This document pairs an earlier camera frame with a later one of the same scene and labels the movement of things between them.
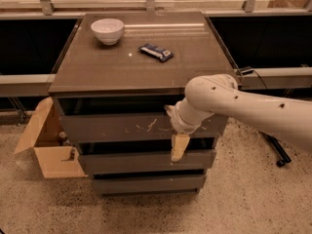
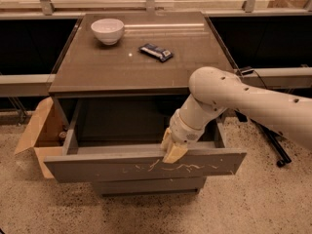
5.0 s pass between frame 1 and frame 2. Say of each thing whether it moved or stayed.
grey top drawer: moved
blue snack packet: stayed
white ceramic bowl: stayed
